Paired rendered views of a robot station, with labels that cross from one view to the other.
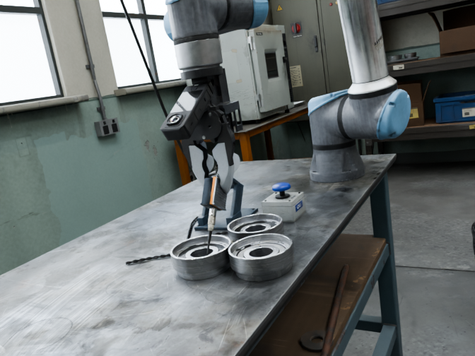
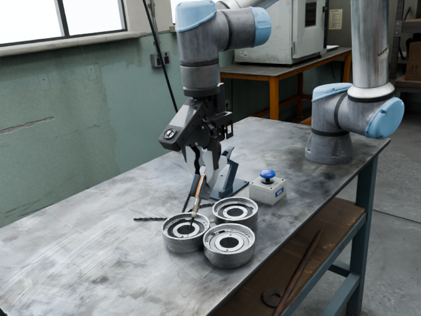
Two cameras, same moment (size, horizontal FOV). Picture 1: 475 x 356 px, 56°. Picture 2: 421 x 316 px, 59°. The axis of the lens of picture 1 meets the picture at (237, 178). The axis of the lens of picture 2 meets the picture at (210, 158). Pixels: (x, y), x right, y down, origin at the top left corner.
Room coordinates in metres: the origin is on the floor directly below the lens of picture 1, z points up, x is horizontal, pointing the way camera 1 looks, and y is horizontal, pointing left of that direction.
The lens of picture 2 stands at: (0.06, -0.12, 1.28)
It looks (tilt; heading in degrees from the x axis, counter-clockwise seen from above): 22 degrees down; 11
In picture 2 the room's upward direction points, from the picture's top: 4 degrees counter-clockwise
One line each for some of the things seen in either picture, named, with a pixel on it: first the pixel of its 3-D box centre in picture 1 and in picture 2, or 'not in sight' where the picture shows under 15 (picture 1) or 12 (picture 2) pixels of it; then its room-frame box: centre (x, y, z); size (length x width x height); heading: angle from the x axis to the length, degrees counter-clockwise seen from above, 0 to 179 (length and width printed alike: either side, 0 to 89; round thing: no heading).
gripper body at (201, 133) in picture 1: (209, 104); (205, 115); (0.77, 0.03, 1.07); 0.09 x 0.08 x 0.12; 152
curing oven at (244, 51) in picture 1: (243, 76); (284, 21); (3.38, -0.16, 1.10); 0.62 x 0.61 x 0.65; 149
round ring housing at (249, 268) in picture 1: (261, 256); (229, 246); (0.68, -0.02, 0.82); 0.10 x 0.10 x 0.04
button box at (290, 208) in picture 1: (285, 205); (269, 187); (0.93, -0.09, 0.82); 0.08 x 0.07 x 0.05; 149
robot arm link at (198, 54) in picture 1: (197, 57); (199, 75); (0.77, 0.03, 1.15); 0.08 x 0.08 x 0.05
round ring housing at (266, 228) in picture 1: (256, 232); (235, 215); (0.80, -0.02, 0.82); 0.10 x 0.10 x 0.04
